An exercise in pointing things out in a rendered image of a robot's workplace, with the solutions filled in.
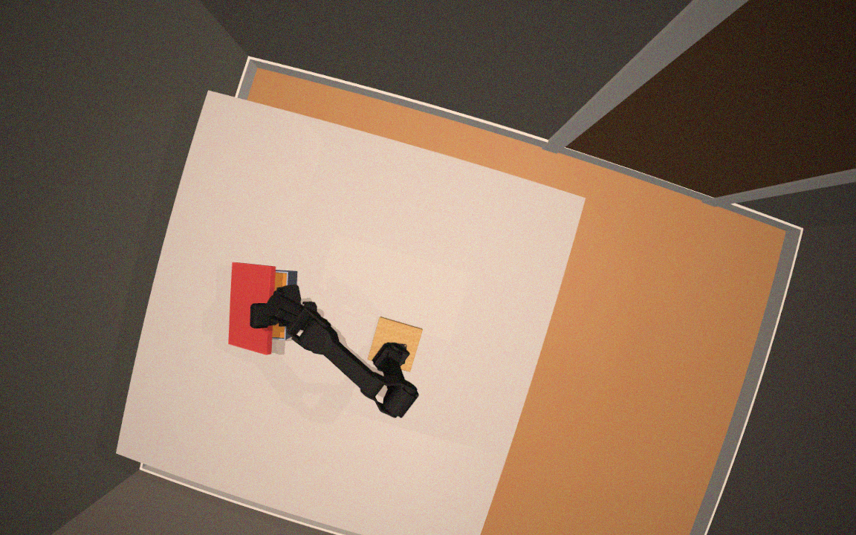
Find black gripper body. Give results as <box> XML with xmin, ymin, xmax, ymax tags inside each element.
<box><xmin>250</xmin><ymin>301</ymin><xmax>317</xmax><ymax>329</ymax></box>

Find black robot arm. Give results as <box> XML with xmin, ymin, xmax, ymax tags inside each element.
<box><xmin>265</xmin><ymin>285</ymin><xmax>419</xmax><ymax>418</ymax></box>

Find red lid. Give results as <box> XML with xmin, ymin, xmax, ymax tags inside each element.
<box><xmin>228</xmin><ymin>262</ymin><xmax>276</xmax><ymax>355</ymax></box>

